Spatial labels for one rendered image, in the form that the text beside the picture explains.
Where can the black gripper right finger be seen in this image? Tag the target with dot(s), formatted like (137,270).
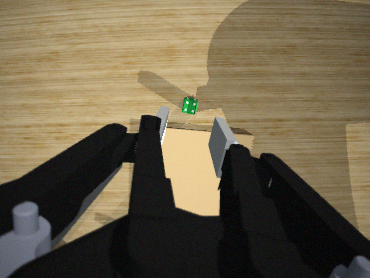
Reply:
(326,241)

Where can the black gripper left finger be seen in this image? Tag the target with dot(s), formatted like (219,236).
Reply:
(38,209)

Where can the tan flat mat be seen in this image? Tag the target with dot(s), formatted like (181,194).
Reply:
(188,163)

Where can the green die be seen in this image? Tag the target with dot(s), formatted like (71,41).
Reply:
(190,105)

